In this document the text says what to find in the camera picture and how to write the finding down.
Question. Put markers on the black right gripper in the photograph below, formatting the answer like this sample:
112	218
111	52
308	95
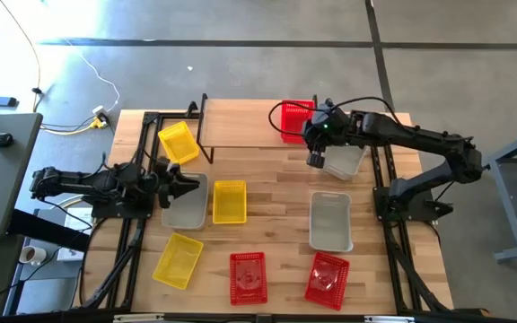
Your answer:
326	128

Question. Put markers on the grey plastic bin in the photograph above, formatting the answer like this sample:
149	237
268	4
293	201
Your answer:
330	222
346	163
191	211

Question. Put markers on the silver metal bracket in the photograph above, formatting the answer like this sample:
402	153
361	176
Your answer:
139	318
391	319

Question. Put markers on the wooden shelf with black legs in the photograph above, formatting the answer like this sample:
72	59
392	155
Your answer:
240	123

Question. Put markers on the white power strip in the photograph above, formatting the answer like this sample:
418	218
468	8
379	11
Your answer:
99	112

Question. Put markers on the black aluminium table frame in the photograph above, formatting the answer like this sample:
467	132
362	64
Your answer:
150	118

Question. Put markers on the black desk support beam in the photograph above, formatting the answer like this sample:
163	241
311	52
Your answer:
47	229

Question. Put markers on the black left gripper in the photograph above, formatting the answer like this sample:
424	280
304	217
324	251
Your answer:
164	184

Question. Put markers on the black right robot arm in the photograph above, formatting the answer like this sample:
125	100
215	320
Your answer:
420	134

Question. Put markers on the small black device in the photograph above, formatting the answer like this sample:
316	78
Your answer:
1	140

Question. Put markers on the black table-level camera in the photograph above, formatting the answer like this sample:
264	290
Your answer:
264	319

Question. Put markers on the yellow plastic mesh basket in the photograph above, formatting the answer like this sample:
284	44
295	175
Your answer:
177	261
229	202
178	143

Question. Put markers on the red plastic mesh basket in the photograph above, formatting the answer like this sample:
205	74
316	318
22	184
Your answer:
292	121
248	278
327	280

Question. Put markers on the grey-blue metal table frame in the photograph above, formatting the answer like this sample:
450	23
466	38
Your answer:
512	211

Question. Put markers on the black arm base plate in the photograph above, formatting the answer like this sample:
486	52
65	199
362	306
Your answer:
106	211
424	213

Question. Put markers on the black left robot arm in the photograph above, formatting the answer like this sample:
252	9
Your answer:
74	181

